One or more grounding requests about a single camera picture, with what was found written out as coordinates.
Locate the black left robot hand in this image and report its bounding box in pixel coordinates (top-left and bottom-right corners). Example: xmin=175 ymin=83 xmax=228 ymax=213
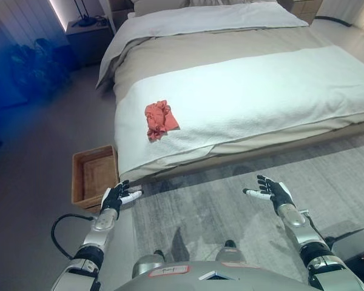
xmin=99 ymin=179 xmax=144 ymax=212

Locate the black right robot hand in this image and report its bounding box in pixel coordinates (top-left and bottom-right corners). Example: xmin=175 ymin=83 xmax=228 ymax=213
xmin=243 ymin=174 xmax=294 ymax=210

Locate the brown woven wicker basket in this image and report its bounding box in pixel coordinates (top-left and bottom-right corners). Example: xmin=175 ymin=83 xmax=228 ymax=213
xmin=71 ymin=144 xmax=120 ymax=213

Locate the white textured bed blanket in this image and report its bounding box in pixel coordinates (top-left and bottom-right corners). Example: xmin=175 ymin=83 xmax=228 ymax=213
xmin=113 ymin=45 xmax=364 ymax=176

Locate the bed with beige base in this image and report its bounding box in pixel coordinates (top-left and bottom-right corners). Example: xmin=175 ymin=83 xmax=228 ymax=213
xmin=95 ymin=0 xmax=364 ymax=184

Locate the grey patterned floor rug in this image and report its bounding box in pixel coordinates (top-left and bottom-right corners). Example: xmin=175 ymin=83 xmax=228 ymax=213
xmin=130 ymin=133 xmax=364 ymax=286

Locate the silver left robot leg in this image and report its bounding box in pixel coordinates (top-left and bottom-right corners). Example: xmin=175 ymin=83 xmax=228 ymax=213
xmin=132 ymin=249 xmax=166 ymax=277

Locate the silver robot leg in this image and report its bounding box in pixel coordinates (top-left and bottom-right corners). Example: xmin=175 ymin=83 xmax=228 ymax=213
xmin=132 ymin=249 xmax=166 ymax=277
xmin=215 ymin=239 xmax=246 ymax=263

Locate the silver right robot leg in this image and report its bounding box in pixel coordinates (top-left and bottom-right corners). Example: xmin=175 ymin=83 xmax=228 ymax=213
xmin=215 ymin=239 xmax=246 ymax=263

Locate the crumpled red cloth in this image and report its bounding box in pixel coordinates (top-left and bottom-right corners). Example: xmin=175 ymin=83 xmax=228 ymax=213
xmin=144 ymin=99 xmax=181 ymax=143

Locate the black box with red knob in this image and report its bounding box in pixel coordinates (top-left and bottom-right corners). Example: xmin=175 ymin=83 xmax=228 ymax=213
xmin=325 ymin=227 xmax=364 ymax=271

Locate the silver robot torso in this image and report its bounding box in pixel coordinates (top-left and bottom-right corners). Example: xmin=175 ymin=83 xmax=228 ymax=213
xmin=109 ymin=261 xmax=310 ymax=291

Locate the dark bags pile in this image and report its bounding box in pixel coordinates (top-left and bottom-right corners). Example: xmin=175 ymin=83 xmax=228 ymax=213
xmin=2 ymin=37 xmax=79 ymax=104

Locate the beige duvet cover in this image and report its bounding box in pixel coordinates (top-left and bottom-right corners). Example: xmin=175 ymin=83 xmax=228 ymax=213
xmin=95 ymin=27 xmax=337 ymax=92

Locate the grey nightstand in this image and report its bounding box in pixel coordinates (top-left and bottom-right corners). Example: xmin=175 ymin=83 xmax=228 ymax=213
xmin=65 ymin=18 xmax=116 ymax=67

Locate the wooden side cabinet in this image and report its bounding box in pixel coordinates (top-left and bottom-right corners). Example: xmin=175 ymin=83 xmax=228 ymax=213
xmin=288 ymin=0 xmax=323 ymax=25

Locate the white folded top sheet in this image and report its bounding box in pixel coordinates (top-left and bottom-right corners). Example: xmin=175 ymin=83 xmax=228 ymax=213
xmin=121 ymin=1 xmax=309 ymax=35

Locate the black lamp base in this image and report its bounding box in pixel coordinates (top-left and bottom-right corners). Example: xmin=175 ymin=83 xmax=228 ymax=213
xmin=70 ymin=0 xmax=95 ymax=27

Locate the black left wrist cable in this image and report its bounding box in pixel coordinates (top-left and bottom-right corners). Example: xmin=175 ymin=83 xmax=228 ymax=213
xmin=50 ymin=213 xmax=95 ymax=261

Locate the black curved cable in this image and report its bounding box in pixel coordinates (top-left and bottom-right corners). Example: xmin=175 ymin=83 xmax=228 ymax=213
xmin=313 ymin=15 xmax=353 ymax=28

